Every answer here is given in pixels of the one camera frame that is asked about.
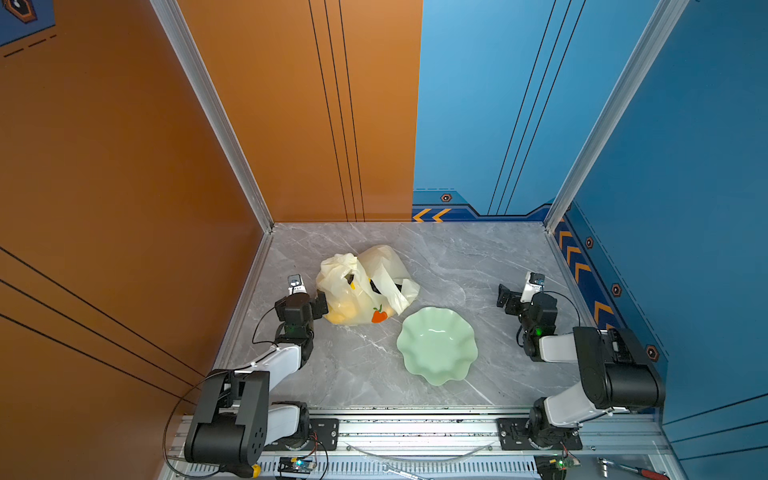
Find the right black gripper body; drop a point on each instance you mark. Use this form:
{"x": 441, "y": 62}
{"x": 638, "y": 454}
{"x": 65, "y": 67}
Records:
{"x": 516, "y": 308}

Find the left green circuit board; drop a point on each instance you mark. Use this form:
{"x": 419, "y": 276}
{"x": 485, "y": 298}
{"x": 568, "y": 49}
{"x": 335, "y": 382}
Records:
{"x": 295, "y": 467}

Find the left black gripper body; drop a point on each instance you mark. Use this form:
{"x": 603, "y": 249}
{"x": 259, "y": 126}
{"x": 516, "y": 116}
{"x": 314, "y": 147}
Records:
{"x": 316, "y": 309}

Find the green circuit board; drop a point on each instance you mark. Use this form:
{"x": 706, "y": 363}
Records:
{"x": 561, "y": 463}
{"x": 295, "y": 467}

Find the translucent plastic bag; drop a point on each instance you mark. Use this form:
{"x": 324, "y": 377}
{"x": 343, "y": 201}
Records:
{"x": 368, "y": 288}

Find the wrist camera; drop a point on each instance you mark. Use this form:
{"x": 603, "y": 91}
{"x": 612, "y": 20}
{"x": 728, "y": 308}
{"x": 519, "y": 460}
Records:
{"x": 534, "y": 283}
{"x": 296, "y": 284}

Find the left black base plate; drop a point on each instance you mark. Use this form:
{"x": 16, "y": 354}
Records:
{"x": 325, "y": 430}

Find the aluminium front rail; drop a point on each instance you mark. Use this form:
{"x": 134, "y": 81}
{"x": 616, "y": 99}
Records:
{"x": 462, "y": 443}

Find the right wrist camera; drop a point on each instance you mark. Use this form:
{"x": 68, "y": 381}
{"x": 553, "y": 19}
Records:
{"x": 534, "y": 283}

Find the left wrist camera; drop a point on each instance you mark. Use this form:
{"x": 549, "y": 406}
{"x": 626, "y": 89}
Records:
{"x": 296, "y": 284}

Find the red handled tool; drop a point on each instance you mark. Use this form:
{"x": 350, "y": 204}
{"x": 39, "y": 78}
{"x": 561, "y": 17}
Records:
{"x": 606, "y": 465}

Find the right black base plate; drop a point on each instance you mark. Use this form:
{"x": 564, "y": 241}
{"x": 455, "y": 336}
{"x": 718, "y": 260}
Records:
{"x": 517, "y": 434}

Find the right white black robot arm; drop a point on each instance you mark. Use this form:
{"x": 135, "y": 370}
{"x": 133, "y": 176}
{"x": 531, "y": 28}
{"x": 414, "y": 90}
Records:
{"x": 615, "y": 373}

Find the silver wrench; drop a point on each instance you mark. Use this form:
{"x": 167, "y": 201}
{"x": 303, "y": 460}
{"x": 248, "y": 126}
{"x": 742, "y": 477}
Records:
{"x": 390, "y": 469}

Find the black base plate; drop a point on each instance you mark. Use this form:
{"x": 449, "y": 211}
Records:
{"x": 325, "y": 430}
{"x": 517, "y": 434}

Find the light green fruit plate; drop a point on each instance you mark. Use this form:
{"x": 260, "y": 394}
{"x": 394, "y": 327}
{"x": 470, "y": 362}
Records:
{"x": 438, "y": 345}

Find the right green circuit board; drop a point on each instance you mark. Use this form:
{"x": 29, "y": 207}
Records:
{"x": 561, "y": 463}

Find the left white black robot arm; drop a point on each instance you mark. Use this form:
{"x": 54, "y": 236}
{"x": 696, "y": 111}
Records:
{"x": 234, "y": 419}

